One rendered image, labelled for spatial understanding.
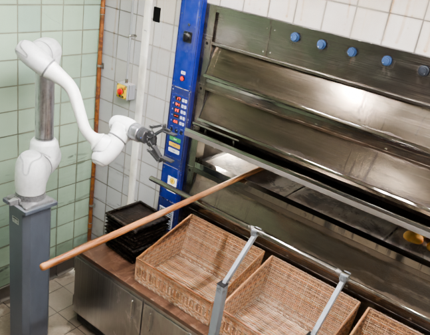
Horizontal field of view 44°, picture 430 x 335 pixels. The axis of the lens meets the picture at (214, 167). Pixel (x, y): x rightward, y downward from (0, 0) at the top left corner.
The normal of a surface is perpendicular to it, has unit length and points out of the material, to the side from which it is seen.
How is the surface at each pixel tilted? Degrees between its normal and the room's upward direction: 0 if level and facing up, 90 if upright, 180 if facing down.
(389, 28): 90
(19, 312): 90
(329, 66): 90
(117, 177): 90
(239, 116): 70
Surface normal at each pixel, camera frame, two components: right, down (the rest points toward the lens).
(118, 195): -0.61, 0.23
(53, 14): 0.78, 0.35
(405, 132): -0.50, -0.11
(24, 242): 0.12, 0.41
